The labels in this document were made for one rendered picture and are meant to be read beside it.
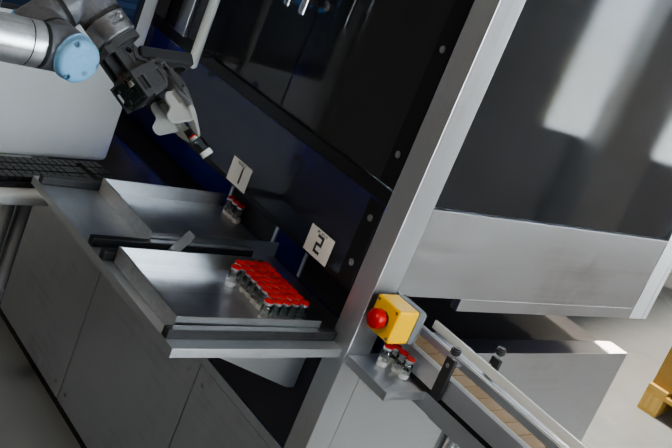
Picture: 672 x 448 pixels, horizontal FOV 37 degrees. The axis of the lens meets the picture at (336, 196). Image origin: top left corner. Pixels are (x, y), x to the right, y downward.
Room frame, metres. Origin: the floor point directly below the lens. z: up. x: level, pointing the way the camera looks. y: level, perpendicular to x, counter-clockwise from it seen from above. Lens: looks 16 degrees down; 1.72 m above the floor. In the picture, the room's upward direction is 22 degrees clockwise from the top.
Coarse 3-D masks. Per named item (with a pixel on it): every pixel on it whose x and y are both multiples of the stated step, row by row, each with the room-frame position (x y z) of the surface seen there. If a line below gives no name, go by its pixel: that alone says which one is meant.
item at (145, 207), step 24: (120, 192) 2.21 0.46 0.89; (144, 192) 2.26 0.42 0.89; (168, 192) 2.30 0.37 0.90; (192, 192) 2.34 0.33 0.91; (216, 192) 2.39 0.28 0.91; (144, 216) 2.14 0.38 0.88; (168, 216) 2.20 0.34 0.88; (192, 216) 2.26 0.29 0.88; (216, 216) 2.32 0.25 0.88; (168, 240) 2.02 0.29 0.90; (216, 240) 2.10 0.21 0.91; (240, 240) 2.15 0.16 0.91
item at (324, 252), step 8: (312, 224) 2.04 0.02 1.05; (312, 232) 2.04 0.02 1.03; (320, 232) 2.02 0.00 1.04; (312, 240) 2.03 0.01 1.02; (320, 240) 2.01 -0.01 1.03; (328, 240) 2.00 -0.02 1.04; (304, 248) 2.04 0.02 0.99; (312, 248) 2.02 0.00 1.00; (320, 248) 2.01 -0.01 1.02; (328, 248) 1.99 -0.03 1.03; (320, 256) 2.00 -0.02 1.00; (328, 256) 1.98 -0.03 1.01
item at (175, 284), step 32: (128, 256) 1.83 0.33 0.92; (160, 256) 1.92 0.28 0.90; (192, 256) 1.97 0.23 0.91; (224, 256) 2.02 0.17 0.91; (160, 288) 1.82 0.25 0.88; (192, 288) 1.87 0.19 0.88; (224, 288) 1.94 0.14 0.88; (192, 320) 1.69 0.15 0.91; (224, 320) 1.73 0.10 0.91; (256, 320) 1.78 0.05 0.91; (288, 320) 1.84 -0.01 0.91; (320, 320) 1.89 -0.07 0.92
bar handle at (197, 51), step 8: (216, 0) 2.39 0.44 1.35; (208, 8) 2.39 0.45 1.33; (216, 8) 2.40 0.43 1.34; (208, 16) 2.39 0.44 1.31; (208, 24) 2.39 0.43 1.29; (200, 32) 2.39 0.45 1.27; (208, 32) 2.40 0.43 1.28; (200, 40) 2.39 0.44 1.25; (192, 48) 2.40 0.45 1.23; (200, 48) 2.39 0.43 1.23; (192, 56) 2.39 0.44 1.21; (200, 56) 2.41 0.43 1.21; (208, 56) 2.42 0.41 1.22; (216, 56) 2.44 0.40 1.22
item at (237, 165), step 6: (234, 156) 2.29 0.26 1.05; (234, 162) 2.29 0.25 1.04; (240, 162) 2.27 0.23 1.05; (234, 168) 2.28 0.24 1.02; (240, 168) 2.26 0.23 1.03; (246, 168) 2.25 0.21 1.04; (228, 174) 2.29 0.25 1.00; (234, 174) 2.27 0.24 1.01; (246, 174) 2.24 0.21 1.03; (234, 180) 2.27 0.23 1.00; (240, 180) 2.25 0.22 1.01; (246, 180) 2.24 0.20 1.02; (240, 186) 2.25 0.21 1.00; (246, 186) 2.23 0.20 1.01
